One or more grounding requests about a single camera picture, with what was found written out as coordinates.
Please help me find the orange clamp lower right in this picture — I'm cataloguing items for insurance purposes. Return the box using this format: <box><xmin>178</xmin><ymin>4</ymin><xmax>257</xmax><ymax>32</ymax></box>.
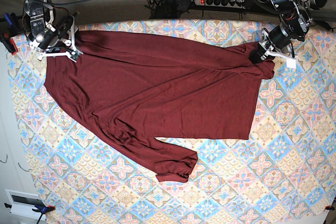
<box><xmin>324</xmin><ymin>205</ymin><xmax>335</xmax><ymax>211</ymax></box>

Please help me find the white power strip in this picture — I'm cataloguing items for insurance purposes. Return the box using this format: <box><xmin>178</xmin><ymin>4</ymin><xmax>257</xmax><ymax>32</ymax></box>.
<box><xmin>194</xmin><ymin>0</ymin><xmax>243</xmax><ymax>8</ymax></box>

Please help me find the blue clamp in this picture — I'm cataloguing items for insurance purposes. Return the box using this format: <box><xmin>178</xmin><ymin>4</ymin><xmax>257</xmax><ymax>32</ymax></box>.
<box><xmin>4</xmin><ymin>13</ymin><xmax>19</xmax><ymax>36</ymax></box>
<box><xmin>4</xmin><ymin>203</ymin><xmax>56</xmax><ymax>223</ymax></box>

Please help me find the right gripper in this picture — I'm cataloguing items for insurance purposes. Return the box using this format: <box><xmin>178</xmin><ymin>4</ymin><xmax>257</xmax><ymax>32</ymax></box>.
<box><xmin>27</xmin><ymin>12</ymin><xmax>83</xmax><ymax>62</ymax></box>

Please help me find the blue clamp upper left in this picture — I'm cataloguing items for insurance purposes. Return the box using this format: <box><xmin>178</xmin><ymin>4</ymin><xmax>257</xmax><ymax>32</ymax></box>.
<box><xmin>4</xmin><ymin>13</ymin><xmax>19</xmax><ymax>36</ymax></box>

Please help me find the white floor outlet box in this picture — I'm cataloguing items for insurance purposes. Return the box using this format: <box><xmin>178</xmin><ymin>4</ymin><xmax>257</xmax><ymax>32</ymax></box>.
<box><xmin>5</xmin><ymin>189</ymin><xmax>43</xmax><ymax>220</ymax></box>

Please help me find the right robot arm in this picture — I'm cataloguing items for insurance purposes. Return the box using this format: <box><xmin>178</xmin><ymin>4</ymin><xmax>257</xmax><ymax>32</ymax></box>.
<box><xmin>24</xmin><ymin>0</ymin><xmax>82</xmax><ymax>62</ymax></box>

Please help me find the orange black clamp upper left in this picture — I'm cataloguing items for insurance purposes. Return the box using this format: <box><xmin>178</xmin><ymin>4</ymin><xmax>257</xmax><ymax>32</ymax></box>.
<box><xmin>0</xmin><ymin>33</ymin><xmax>18</xmax><ymax>55</ymax></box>

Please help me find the blue clamp lower left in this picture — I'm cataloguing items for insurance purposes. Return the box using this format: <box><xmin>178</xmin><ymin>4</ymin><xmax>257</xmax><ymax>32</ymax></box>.
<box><xmin>4</xmin><ymin>203</ymin><xmax>56</xmax><ymax>223</ymax></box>

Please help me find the maroon long-sleeve t-shirt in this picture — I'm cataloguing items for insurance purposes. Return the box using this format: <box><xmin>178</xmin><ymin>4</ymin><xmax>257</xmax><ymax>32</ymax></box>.
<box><xmin>44</xmin><ymin>30</ymin><xmax>275</xmax><ymax>183</ymax></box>

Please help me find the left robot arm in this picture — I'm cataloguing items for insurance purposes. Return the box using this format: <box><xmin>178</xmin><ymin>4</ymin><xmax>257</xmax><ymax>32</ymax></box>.
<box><xmin>249</xmin><ymin>0</ymin><xmax>313</xmax><ymax>69</ymax></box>

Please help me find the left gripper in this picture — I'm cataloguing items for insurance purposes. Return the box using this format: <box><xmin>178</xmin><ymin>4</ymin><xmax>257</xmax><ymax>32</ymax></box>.
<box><xmin>248</xmin><ymin>23</ymin><xmax>296</xmax><ymax>68</ymax></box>

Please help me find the patterned tile tablecloth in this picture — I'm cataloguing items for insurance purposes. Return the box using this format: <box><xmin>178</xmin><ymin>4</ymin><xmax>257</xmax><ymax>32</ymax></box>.
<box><xmin>2</xmin><ymin>29</ymin><xmax>335</xmax><ymax>223</ymax></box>

